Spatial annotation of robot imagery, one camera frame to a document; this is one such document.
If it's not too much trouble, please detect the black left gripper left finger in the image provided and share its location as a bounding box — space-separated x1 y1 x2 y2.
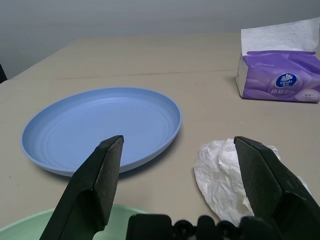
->
39 135 125 240

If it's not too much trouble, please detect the blue plastic plate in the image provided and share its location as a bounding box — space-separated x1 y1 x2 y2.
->
20 86 183 177

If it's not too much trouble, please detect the purple tissue pack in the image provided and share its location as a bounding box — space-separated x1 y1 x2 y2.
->
234 16 320 105

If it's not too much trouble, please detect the white tissue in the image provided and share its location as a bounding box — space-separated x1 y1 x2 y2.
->
193 138 312 227

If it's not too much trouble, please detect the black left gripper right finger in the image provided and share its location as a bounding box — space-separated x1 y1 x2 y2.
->
233 135 320 240

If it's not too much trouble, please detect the green plastic plate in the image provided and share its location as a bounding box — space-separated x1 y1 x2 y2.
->
0 203 151 240

